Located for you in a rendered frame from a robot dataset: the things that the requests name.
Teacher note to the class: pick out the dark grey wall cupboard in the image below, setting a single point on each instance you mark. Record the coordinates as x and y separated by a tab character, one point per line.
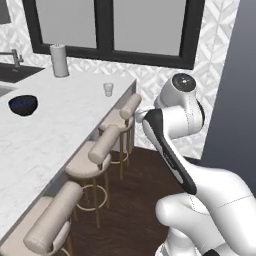
4	10

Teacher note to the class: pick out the black framed window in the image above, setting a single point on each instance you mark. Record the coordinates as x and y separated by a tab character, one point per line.
106	40

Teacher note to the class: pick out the dark kitchen sink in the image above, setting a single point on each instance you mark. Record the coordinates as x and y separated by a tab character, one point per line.
16	72

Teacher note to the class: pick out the grey metal tap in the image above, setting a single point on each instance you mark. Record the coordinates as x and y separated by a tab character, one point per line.
16	58

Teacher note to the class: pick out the beige bar stool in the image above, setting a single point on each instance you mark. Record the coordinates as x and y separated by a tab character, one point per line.
100	150
50	220
130	106

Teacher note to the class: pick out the white paper towel roll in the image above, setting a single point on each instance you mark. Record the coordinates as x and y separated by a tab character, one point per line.
59	61

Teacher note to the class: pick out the dark blue bowl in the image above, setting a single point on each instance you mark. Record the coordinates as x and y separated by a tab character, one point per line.
22	105

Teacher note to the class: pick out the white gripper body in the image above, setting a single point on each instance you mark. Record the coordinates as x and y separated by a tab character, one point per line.
140	114

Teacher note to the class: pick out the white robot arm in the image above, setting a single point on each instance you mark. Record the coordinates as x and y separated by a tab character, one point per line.
213	203

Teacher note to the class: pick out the small glass cup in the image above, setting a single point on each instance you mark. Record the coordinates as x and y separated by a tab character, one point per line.
108	89

